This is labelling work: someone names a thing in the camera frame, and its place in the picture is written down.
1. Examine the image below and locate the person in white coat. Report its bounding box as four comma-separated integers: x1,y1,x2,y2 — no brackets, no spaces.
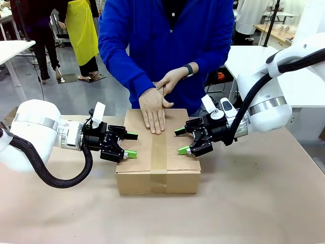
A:
234,0,268,36

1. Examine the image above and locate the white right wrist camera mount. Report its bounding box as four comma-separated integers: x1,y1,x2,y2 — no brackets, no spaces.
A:
201,96,224,120

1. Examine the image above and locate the person in yellow apron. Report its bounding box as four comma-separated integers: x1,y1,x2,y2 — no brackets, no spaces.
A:
57,0,103,81

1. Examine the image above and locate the dark floor board with sandals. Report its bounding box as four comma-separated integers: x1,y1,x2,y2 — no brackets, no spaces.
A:
86,73,107,83

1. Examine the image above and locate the wooden workbench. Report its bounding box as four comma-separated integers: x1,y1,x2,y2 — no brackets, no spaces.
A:
253,23,298,47

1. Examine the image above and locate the brown cardboard box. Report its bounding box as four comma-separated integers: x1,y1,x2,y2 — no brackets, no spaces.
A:
114,108,202,195

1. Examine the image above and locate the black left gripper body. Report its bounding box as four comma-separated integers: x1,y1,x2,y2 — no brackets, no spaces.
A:
83,121,121,153

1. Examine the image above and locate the small open cardboard box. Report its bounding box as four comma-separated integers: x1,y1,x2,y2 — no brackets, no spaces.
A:
4,106,19,123

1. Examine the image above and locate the person in blue hoodie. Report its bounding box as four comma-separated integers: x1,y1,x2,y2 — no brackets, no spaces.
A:
97,0,236,117

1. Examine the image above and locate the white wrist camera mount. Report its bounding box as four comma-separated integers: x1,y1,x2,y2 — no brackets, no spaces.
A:
91,102,107,128
201,96,224,120

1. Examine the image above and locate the shiny floor plate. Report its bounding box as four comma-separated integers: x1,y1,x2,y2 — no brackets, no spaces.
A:
57,73,78,84

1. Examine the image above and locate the black tripod pole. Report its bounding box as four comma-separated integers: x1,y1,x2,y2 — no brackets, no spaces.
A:
263,0,281,48

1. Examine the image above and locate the person's right hand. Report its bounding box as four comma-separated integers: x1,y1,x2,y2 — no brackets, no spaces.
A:
138,87,175,135

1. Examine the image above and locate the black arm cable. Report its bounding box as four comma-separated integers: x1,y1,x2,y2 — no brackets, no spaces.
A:
0,128,93,189
223,47,325,147

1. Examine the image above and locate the person's right forearm blue sleeve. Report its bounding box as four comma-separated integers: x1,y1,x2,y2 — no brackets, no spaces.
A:
101,49,157,98

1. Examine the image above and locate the white table with leg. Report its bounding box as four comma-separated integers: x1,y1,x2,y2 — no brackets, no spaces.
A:
0,40,37,102

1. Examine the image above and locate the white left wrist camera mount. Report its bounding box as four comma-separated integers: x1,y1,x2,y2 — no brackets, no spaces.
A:
91,102,107,128

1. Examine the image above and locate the person's left hand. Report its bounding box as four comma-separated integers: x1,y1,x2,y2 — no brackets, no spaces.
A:
155,68,190,97

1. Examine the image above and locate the person in black clothes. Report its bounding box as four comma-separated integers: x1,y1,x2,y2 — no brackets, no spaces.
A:
10,0,64,85

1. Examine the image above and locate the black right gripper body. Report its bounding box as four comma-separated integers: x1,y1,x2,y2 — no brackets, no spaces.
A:
202,116,236,143

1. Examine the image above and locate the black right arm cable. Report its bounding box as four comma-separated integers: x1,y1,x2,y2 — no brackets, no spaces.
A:
223,47,325,147

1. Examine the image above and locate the person's left forearm blue sleeve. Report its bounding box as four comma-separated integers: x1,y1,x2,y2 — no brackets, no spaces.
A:
189,45,231,77

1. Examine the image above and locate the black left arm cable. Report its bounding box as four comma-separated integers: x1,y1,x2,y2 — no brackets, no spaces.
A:
0,128,93,189

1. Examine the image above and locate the brown packing tape strip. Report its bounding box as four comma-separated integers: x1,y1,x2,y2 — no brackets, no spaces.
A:
150,130,169,194

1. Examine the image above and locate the black wrist watch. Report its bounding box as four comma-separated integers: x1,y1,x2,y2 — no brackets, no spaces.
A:
182,64,194,79

